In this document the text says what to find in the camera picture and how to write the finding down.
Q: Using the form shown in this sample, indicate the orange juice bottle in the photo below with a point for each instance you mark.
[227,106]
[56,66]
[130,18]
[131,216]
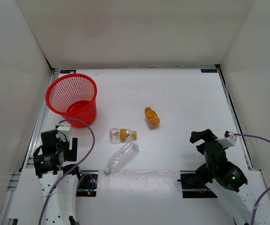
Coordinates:
[151,117]

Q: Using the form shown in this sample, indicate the red mesh plastic bin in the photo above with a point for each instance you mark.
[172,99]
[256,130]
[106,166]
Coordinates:
[73,97]

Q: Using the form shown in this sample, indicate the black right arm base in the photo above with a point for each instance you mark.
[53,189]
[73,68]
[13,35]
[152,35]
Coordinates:
[192,188]

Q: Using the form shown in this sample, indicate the aluminium table frame rail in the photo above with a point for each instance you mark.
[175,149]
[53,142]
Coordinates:
[18,121]

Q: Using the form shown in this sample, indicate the clear bottle yellow label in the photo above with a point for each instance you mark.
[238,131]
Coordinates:
[120,135]

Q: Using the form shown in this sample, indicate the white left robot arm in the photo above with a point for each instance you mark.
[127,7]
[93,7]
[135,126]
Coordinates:
[58,176]

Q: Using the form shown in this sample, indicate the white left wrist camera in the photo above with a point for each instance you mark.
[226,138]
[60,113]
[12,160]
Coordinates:
[64,131]

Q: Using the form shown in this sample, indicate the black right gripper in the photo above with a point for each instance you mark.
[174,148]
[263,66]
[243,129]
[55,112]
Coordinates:
[206,135]

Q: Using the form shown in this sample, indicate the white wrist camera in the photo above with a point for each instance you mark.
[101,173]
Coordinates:
[229,140]
[64,131]

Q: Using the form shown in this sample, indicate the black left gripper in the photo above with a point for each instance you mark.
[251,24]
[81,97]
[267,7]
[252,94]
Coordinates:
[72,152]

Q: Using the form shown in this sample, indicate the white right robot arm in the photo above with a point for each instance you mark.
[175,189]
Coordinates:
[226,180]

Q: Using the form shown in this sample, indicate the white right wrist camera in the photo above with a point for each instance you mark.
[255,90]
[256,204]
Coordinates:
[229,140]

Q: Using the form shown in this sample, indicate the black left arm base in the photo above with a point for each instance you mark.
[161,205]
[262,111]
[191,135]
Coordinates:
[88,185]

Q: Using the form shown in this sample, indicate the clear plastic bottle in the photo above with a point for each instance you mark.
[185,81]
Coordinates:
[122,157]

